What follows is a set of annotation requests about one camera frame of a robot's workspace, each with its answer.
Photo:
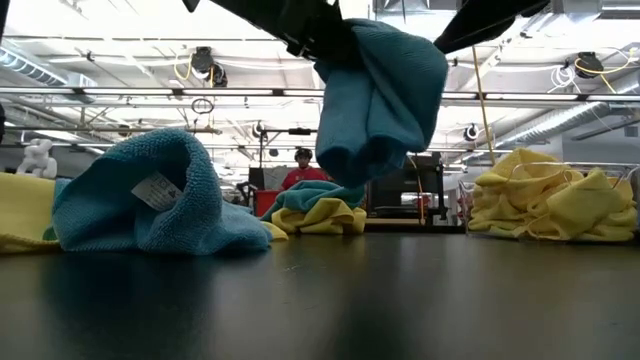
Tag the red bin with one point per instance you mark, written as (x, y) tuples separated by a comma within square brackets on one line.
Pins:
[(262, 197)]

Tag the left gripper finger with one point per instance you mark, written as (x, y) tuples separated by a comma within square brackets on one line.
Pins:
[(325, 40)]

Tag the black camera stand frame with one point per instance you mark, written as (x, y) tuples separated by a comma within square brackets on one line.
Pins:
[(300, 131)]

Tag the black equipment rack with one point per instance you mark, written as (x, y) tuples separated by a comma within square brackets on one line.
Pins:
[(400, 200)]

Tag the blue microfiber towel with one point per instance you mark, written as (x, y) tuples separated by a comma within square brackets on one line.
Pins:
[(100, 215), (310, 195), (385, 100)]

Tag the silver ribbed air duct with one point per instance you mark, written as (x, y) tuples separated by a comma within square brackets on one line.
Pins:
[(555, 122), (30, 70)]

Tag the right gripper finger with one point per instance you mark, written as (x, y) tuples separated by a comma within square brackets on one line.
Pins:
[(480, 20)]

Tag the white figurine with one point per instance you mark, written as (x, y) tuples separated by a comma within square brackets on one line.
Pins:
[(37, 160)]

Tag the clear plastic basket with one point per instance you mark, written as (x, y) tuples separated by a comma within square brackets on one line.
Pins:
[(465, 210)]

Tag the person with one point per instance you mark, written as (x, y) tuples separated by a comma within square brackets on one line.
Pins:
[(302, 175)]

